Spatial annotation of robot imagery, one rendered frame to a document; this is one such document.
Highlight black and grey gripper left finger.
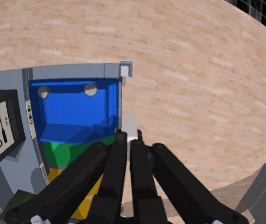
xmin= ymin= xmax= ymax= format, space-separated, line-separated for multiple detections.
xmin=4 ymin=113 xmax=130 ymax=224

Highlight yellow bin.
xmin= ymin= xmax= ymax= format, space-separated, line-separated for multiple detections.
xmin=48 ymin=169 xmax=103 ymax=219

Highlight blue bin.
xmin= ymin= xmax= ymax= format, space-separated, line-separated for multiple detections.
xmin=28 ymin=78 xmax=116 ymax=145

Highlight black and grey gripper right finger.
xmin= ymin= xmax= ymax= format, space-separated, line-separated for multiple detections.
xmin=128 ymin=114 xmax=249 ymax=224

